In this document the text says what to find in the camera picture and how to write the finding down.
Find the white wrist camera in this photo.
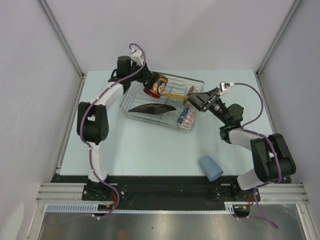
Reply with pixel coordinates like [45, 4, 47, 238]
[130, 48, 145, 67]
[219, 81, 235, 96]

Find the aluminium frame rail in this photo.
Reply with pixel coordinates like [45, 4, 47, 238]
[36, 183, 309, 204]

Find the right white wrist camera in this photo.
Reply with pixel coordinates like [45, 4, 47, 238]
[219, 81, 235, 96]

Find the white slotted cable duct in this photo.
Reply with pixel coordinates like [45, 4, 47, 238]
[46, 201, 241, 215]

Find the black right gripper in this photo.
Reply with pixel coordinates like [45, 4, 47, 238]
[187, 87, 229, 125]

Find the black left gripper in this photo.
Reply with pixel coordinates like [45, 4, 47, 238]
[126, 60, 154, 83]

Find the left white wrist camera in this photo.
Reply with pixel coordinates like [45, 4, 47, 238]
[130, 48, 145, 67]

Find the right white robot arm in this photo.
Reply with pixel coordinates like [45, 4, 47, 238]
[186, 84, 297, 201]

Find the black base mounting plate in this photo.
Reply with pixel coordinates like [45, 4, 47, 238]
[49, 173, 293, 218]

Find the blue rim red pattern bowl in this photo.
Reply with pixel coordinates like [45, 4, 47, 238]
[177, 106, 194, 125]

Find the metal wire dish rack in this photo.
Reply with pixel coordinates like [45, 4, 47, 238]
[120, 73, 205, 132]

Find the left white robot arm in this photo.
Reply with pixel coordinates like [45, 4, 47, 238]
[76, 56, 152, 200]

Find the black floral square plate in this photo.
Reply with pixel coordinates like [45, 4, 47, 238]
[128, 103, 177, 115]

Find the dark mug red interior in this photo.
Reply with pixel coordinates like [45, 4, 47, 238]
[143, 72, 168, 99]

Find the light blue plastic cup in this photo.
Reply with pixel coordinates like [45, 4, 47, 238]
[198, 155, 224, 182]

